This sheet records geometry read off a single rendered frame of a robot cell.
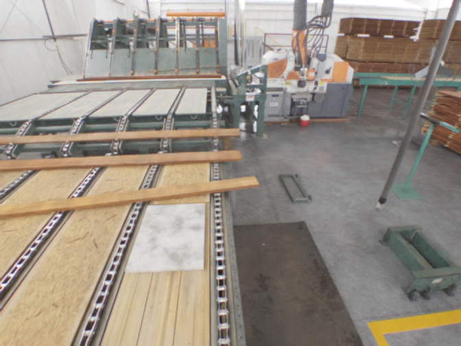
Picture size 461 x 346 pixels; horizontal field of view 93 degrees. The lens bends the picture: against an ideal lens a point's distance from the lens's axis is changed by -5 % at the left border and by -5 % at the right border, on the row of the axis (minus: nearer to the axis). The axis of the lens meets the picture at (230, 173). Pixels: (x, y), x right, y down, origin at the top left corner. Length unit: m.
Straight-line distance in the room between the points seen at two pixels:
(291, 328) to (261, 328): 0.25
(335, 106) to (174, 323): 6.71
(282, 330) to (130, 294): 1.26
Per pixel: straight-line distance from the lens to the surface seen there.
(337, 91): 7.19
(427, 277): 2.69
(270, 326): 2.23
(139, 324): 1.39
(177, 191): 2.00
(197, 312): 1.36
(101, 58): 8.22
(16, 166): 3.23
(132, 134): 3.18
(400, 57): 13.57
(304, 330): 2.27
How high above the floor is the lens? 2.00
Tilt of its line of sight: 31 degrees down
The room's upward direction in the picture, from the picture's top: straight up
